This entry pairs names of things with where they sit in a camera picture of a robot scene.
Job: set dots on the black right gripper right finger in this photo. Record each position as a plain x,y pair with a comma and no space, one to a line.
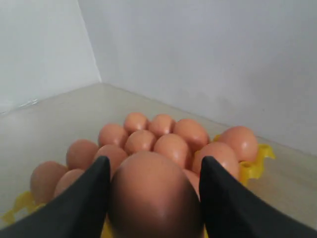
232,211

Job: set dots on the yellow plastic egg tray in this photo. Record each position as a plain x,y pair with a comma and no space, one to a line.
24,204

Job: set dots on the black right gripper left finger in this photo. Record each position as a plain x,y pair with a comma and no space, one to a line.
78,212

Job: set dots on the brown egg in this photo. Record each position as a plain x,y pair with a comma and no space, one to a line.
135,121
141,140
115,154
194,180
44,179
175,148
113,134
222,153
80,154
67,180
193,133
151,197
243,142
161,124

